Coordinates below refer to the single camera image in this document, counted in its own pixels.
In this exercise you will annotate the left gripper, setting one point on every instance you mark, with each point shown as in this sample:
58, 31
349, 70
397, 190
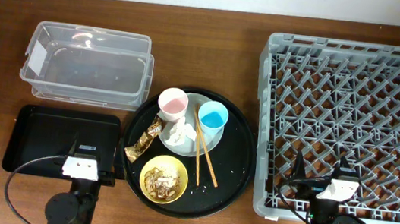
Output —
108, 179

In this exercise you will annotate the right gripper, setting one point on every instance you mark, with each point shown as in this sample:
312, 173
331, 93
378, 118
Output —
312, 186

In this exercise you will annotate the gold snack wrapper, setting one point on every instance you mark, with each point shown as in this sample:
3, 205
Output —
135, 151

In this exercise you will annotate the yellow bowl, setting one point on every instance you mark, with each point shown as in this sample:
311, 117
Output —
170, 163

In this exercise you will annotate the white napkin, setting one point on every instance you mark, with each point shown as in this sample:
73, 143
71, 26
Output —
179, 131

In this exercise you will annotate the pink cup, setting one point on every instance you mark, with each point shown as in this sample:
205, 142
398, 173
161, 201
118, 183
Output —
173, 104

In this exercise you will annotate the grey plate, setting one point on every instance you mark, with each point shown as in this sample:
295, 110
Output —
188, 147

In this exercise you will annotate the wooden chopstick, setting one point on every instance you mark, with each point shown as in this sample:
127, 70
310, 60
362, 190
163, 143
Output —
198, 137
208, 161

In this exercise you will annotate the blue cup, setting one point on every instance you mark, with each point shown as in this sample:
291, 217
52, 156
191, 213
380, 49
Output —
213, 116

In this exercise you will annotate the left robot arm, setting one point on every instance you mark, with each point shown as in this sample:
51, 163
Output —
77, 206

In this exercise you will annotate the grey dishwasher rack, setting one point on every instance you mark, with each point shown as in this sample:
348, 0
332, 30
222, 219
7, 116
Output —
328, 99

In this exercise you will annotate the black rectangular tray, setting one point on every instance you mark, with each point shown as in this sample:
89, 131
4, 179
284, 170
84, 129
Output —
42, 131

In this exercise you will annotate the food scraps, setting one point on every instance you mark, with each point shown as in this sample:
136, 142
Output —
162, 184

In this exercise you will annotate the round black tray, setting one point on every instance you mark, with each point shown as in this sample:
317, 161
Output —
233, 160

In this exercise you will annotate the clear plastic bin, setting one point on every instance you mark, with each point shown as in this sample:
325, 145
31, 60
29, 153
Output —
89, 65

